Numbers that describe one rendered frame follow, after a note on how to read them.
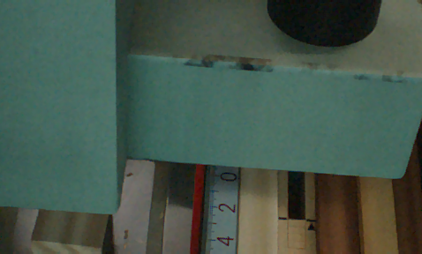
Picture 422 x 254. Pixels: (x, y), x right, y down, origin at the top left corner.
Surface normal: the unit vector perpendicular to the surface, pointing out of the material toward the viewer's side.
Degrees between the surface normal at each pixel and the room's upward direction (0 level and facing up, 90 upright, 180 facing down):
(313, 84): 90
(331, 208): 0
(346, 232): 0
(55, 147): 90
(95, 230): 0
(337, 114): 90
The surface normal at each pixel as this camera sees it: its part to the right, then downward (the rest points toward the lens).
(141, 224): 0.10, -0.67
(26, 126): -0.02, 0.74
